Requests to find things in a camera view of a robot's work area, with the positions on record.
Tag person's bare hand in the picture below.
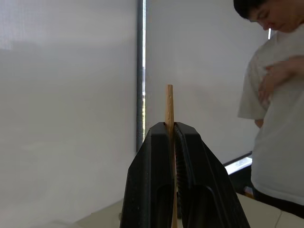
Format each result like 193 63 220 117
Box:
258 60 294 105

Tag wooden chopstick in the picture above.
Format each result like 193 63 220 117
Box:
165 84 179 228

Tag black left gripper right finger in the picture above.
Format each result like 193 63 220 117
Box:
174 122 251 228

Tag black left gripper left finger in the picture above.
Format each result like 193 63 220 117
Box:
119 122 179 228

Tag grey window frame post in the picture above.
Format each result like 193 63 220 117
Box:
135 0 147 152

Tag white roller blind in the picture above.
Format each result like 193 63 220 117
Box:
143 0 273 167
0 0 138 228

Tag person in white t-shirt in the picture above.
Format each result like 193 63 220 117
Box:
233 0 304 219

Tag dark window sill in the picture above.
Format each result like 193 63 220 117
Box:
223 151 254 198

